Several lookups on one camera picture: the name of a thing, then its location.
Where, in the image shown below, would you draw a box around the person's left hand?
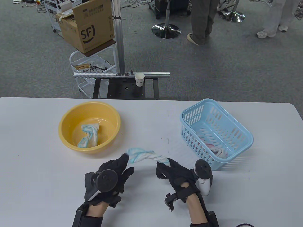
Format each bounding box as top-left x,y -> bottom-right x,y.
84,153 -> 134,208

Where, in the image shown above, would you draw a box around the person's right hand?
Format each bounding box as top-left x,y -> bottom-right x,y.
156,158 -> 200,203

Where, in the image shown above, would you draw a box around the pink-edged white dish cloth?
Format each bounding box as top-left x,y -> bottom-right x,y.
205,141 -> 228,158

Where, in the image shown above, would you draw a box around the person's right forearm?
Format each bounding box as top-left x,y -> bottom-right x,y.
186,194 -> 210,225

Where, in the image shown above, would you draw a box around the person's left forearm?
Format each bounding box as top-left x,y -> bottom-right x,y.
85,202 -> 110,217

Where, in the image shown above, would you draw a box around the black round tracking controller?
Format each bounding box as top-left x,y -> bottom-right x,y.
194,159 -> 213,196
84,169 -> 119,202

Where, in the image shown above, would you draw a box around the yellow plastic basin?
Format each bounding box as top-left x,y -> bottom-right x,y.
58,101 -> 121,154

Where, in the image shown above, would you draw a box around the light blue plastic basket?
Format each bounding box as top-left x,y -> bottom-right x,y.
181,99 -> 254,171

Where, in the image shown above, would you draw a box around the black metal stand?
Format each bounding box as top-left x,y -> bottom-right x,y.
92,78 -> 159,99

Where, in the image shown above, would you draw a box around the white paper cup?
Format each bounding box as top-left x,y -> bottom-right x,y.
135,73 -> 145,87

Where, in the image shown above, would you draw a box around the brown wooden board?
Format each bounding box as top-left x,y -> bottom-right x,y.
83,39 -> 117,57

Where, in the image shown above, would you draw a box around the brown cardboard box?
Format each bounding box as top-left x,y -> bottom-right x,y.
56,0 -> 115,53

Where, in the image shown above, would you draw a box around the chrome round base pole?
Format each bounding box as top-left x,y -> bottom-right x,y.
218,0 -> 245,23
151,0 -> 181,39

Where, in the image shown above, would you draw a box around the white metal rack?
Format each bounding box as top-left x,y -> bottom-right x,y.
44,0 -> 83,38

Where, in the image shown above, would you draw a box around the black wheeled equipment base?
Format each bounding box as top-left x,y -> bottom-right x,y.
149,0 -> 191,19

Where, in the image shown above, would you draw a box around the black wrist camera strap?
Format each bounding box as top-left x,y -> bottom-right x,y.
72,203 -> 104,227
189,212 -> 219,227

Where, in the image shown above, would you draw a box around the aluminium profile rail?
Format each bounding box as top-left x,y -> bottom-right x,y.
74,72 -> 170,78

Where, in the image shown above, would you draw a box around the black cables in cart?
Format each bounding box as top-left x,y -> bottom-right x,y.
83,62 -> 112,73

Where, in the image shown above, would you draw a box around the white wire cart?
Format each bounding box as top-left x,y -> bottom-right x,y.
69,45 -> 117,99

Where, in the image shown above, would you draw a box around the aluminium profile post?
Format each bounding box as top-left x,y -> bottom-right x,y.
112,0 -> 126,76

